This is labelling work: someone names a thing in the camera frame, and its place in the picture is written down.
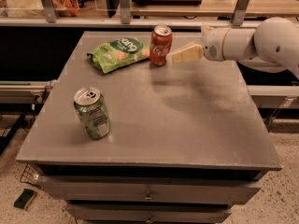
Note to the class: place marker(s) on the orange snack bag on shelf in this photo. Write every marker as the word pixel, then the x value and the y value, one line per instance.
pixel 66 8

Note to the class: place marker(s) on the green rice chip bag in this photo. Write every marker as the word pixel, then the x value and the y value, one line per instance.
pixel 119 53

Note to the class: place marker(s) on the grey drawer cabinet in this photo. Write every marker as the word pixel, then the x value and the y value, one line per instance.
pixel 186 142

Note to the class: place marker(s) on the metal shelf rail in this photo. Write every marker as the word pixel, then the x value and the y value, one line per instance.
pixel 102 23

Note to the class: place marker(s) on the red coke can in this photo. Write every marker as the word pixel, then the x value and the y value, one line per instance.
pixel 160 44

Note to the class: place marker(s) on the green soda can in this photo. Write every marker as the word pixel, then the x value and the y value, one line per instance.
pixel 90 106

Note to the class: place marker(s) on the green yellow sponge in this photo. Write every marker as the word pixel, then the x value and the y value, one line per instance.
pixel 24 199

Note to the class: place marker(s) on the wire basket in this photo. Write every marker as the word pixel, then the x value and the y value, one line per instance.
pixel 29 176

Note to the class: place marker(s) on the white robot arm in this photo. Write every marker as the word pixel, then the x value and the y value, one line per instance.
pixel 272 47

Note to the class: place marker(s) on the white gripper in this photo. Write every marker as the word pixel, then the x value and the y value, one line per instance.
pixel 212 44

